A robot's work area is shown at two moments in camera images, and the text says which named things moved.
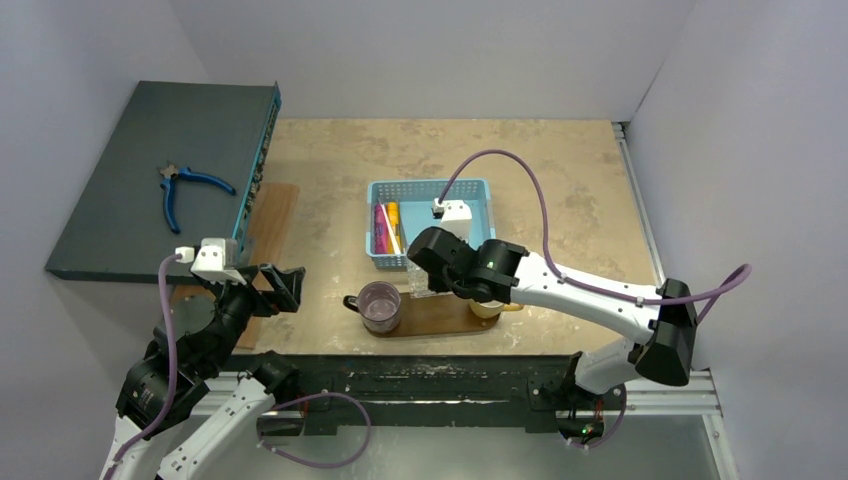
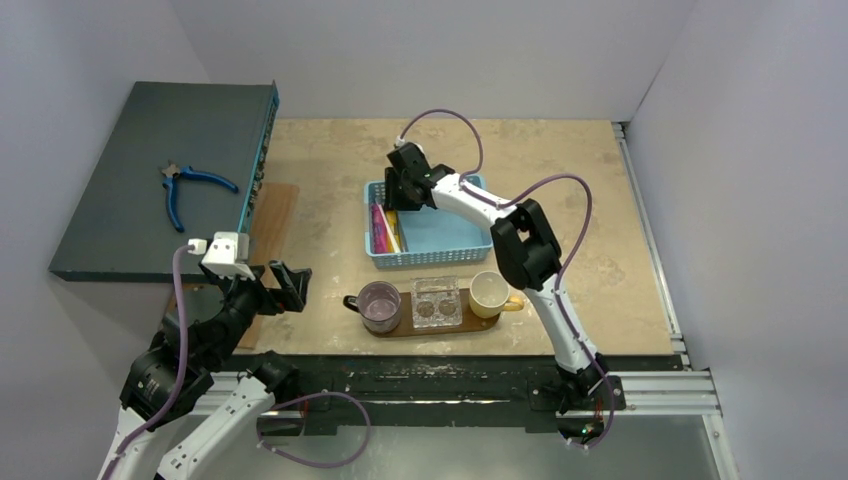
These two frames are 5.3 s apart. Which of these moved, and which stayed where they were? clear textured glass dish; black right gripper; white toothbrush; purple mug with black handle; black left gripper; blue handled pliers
Moved: clear textured glass dish; black right gripper
Stayed: purple mug with black handle; blue handled pliers; black left gripper; white toothbrush
